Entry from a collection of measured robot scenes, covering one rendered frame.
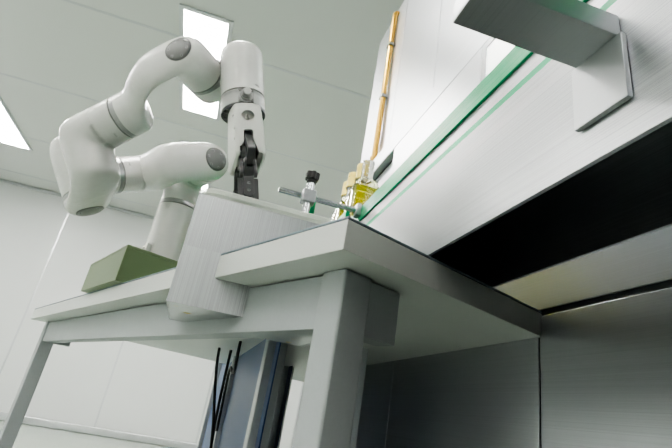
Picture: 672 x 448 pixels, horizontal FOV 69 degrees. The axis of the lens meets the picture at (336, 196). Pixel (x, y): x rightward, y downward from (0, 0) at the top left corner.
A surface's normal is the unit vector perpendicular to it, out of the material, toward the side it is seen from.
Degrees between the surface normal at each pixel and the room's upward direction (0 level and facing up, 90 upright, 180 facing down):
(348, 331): 90
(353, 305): 90
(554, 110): 90
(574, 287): 90
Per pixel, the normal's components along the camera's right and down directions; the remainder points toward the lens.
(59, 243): 0.29, -0.36
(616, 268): -0.95, -0.26
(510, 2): -0.16, 0.89
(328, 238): -0.75, -0.39
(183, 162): 0.72, -0.18
